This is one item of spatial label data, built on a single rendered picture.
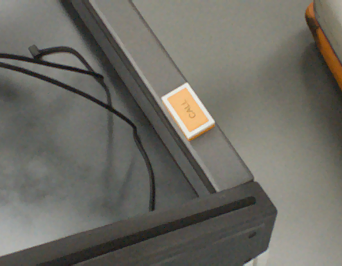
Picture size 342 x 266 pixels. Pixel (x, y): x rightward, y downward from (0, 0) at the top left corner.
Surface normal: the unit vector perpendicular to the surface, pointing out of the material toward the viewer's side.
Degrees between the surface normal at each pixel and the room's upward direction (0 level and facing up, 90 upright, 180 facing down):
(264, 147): 0
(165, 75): 0
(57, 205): 0
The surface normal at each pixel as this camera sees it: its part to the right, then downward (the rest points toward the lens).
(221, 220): 0.53, -0.61
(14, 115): -0.07, -0.36
